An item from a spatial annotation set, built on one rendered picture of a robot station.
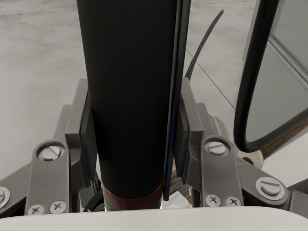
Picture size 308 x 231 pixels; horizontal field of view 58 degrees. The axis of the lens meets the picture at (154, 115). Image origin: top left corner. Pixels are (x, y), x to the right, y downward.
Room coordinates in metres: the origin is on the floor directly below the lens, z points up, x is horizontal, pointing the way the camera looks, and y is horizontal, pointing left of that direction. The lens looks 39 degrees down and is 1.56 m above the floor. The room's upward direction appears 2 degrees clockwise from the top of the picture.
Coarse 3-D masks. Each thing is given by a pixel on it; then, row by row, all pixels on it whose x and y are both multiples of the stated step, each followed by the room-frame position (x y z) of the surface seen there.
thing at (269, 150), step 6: (306, 120) 0.24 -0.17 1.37; (300, 126) 0.23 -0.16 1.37; (306, 126) 0.24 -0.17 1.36; (288, 132) 0.22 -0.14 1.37; (294, 132) 0.22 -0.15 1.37; (282, 138) 0.21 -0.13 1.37; (288, 138) 0.22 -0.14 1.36; (270, 144) 0.20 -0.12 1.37; (276, 144) 0.20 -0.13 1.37; (282, 144) 0.21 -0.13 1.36; (264, 150) 0.19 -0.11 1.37; (270, 150) 0.20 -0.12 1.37; (276, 150) 0.20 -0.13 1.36; (264, 156) 0.19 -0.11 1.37; (252, 162) 0.18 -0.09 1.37; (186, 198) 0.14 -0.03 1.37
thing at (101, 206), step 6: (102, 192) 0.23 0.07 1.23; (96, 198) 0.23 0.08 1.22; (102, 198) 0.23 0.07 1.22; (90, 204) 0.23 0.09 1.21; (96, 204) 0.23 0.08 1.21; (102, 204) 0.22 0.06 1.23; (84, 210) 0.22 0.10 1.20; (90, 210) 0.22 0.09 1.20; (96, 210) 0.21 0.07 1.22; (102, 210) 0.21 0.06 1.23
